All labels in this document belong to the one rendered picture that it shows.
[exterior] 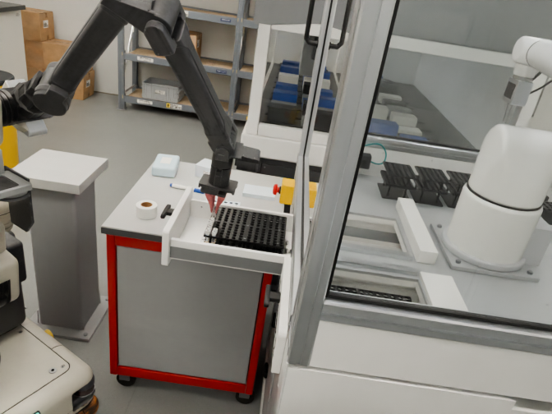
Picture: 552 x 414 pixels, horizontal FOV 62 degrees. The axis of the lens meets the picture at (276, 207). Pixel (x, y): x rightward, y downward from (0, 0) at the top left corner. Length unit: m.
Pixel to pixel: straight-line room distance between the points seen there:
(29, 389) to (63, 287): 0.57
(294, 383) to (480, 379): 0.33
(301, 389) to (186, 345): 0.96
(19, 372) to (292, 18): 1.60
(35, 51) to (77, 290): 3.90
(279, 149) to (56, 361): 1.20
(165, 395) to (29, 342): 0.56
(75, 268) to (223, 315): 0.72
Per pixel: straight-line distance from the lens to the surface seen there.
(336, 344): 0.84
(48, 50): 5.67
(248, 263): 1.25
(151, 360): 1.91
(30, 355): 1.86
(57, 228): 2.04
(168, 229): 1.23
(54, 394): 1.75
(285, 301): 1.03
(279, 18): 1.97
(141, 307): 1.75
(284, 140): 2.07
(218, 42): 5.46
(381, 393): 0.93
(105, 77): 5.90
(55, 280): 2.19
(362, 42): 0.62
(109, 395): 2.06
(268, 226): 1.35
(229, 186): 1.30
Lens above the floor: 1.56
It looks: 27 degrees down
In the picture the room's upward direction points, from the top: 9 degrees clockwise
